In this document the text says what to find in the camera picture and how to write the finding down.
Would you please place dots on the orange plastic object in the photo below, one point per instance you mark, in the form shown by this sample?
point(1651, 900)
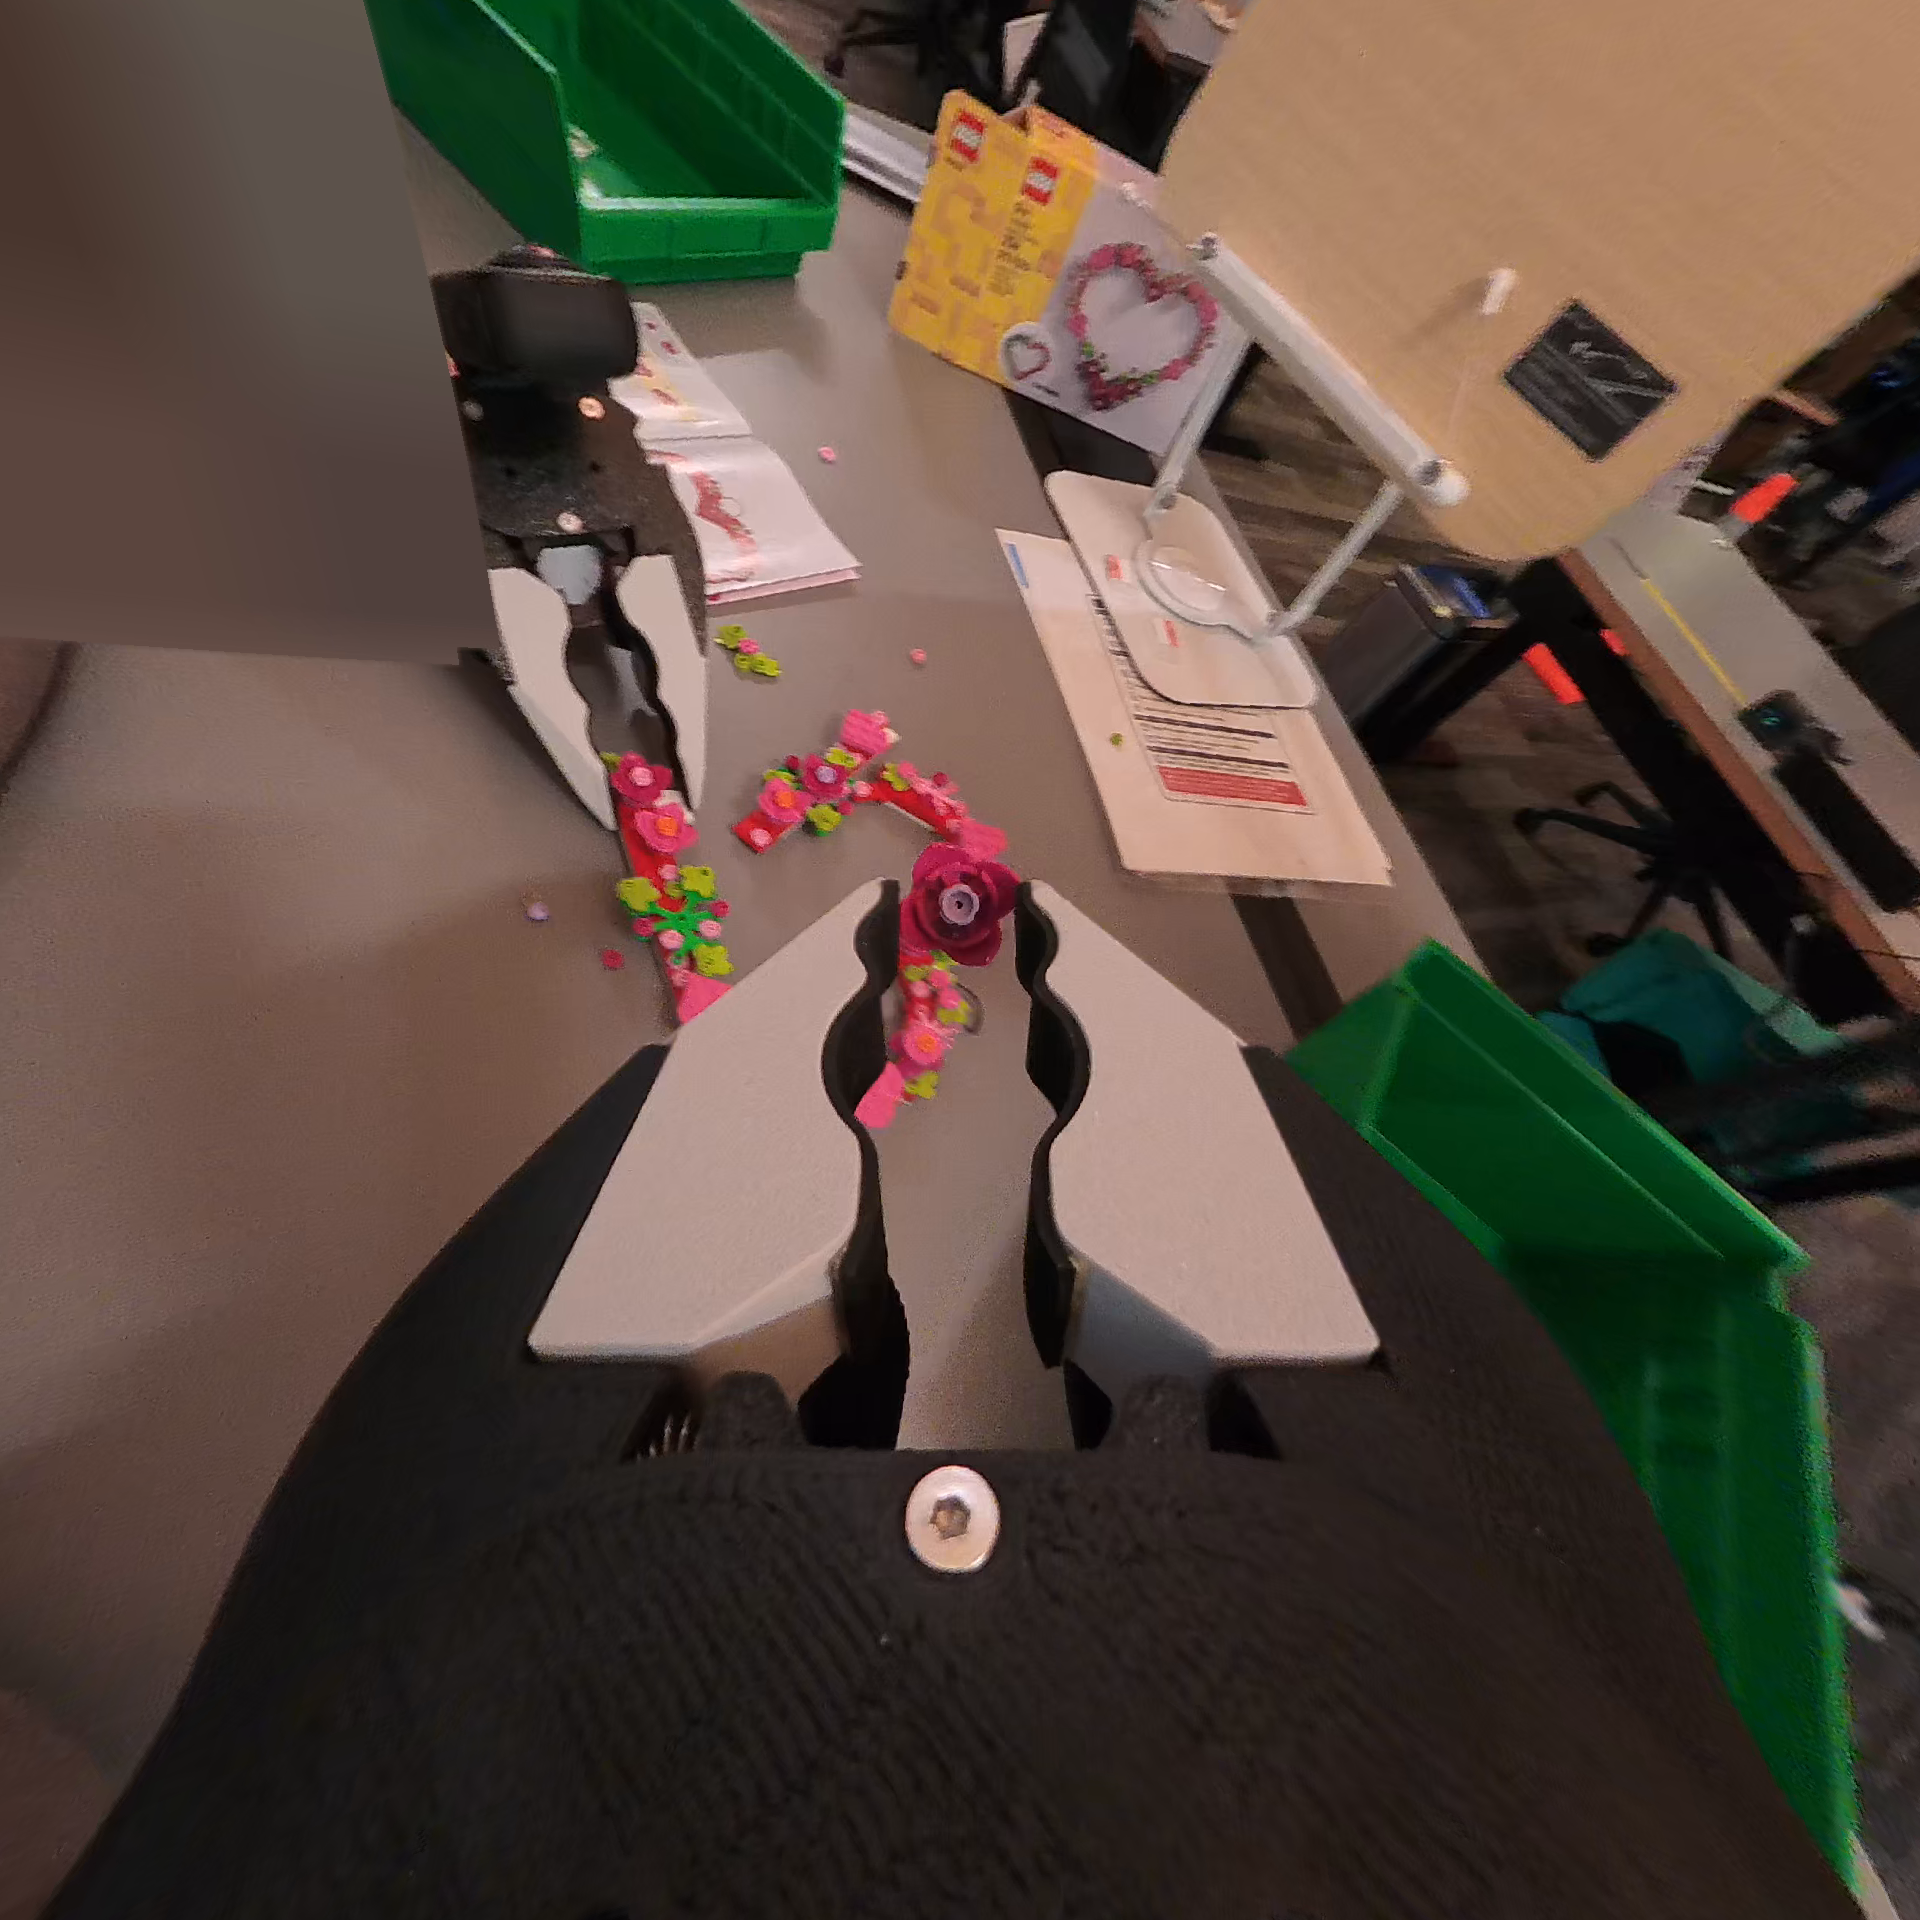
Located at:
point(1771, 504)
point(1558, 674)

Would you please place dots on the green board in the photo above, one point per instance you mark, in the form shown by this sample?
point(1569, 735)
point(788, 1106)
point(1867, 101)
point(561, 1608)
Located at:
point(1577, 1200)

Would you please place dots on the wooden edged side table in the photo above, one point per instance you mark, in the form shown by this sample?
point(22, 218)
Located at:
point(1695, 629)

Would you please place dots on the lego instruction booklet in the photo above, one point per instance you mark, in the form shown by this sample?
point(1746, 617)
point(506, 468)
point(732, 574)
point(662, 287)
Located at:
point(751, 511)

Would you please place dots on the magenta lego rose lavender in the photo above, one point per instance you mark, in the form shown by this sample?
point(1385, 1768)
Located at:
point(961, 901)

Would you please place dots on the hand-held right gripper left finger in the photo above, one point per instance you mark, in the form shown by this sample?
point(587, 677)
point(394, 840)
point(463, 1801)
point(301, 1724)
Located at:
point(721, 1172)

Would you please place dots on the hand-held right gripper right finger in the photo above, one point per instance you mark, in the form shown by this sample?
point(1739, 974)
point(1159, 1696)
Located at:
point(1185, 1200)

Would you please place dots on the dark storage box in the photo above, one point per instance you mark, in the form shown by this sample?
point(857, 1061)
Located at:
point(1425, 646)

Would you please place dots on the black office chair base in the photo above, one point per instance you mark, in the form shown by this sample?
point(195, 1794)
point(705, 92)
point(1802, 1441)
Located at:
point(1636, 840)

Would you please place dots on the green plastic storage bin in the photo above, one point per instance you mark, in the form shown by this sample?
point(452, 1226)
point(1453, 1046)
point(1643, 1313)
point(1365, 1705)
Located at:
point(675, 224)

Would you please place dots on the curved lego flower heart section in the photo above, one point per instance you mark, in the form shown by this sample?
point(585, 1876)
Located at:
point(820, 780)

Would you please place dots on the straight red lego flower strip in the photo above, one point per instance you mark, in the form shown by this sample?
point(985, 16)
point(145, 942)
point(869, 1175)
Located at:
point(662, 833)

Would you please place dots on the black device with blue light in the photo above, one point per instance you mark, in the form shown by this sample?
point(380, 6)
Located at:
point(1801, 764)

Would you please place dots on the teal bag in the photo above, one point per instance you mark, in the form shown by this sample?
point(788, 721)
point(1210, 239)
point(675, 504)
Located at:
point(1681, 991)

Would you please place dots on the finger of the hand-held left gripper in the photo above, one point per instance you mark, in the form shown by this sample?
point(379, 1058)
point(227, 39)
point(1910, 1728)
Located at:
point(675, 661)
point(533, 661)

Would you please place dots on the yellow and white lego box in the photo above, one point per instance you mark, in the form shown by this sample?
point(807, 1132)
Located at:
point(974, 254)

